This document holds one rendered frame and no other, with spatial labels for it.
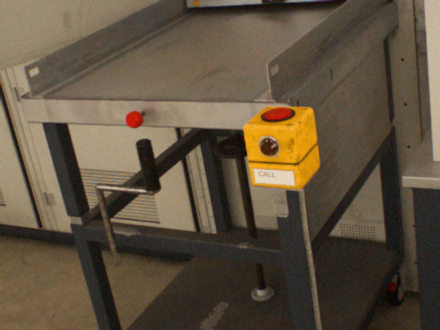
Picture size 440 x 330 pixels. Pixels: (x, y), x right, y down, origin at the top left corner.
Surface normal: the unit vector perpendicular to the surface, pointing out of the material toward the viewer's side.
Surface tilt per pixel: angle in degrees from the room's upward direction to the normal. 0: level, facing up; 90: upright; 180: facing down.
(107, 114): 90
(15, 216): 87
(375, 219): 90
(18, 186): 90
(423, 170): 0
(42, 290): 0
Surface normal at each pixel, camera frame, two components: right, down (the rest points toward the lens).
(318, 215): 0.87, 0.05
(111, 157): -0.46, 0.42
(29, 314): -0.16, -0.91
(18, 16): 0.58, 0.23
